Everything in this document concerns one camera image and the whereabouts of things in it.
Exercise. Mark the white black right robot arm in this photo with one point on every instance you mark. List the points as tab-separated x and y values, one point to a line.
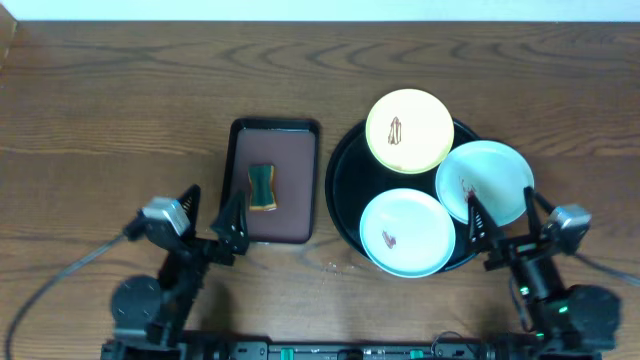
560	322

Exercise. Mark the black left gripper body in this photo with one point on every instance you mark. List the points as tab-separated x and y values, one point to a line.
208	247

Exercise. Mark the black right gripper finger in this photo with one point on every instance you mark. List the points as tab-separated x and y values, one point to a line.
484	233
534	224

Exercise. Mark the yellow dirty plate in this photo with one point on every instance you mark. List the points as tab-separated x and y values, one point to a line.
409	131

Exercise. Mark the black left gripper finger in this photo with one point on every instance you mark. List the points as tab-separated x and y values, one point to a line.
190	201
231	225

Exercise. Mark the light green plate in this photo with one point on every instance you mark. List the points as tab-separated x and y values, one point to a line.
407	233
495	173

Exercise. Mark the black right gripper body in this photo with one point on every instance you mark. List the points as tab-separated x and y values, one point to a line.
515	252

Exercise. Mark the green orange sponge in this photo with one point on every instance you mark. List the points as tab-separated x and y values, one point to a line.
262	194

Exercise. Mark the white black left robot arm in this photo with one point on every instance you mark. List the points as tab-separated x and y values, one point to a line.
150	313

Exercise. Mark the black rectangular water tray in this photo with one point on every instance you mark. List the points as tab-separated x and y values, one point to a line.
274	163

